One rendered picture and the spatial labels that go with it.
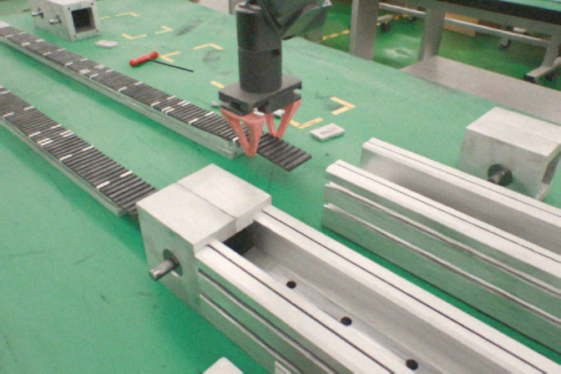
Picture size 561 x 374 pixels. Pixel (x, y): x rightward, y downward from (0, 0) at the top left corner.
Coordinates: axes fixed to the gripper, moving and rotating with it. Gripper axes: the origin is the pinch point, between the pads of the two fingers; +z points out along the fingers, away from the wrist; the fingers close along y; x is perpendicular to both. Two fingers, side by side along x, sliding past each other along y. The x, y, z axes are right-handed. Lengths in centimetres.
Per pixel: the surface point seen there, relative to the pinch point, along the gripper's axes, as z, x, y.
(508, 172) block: -1.7, -29.8, 13.1
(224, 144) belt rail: 1.2, 5.8, -2.4
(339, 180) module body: -4.1, -17.1, -5.2
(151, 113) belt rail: 2.5, 24.8, -2.5
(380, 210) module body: -2.7, -22.6, -5.1
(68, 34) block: 2, 79, 9
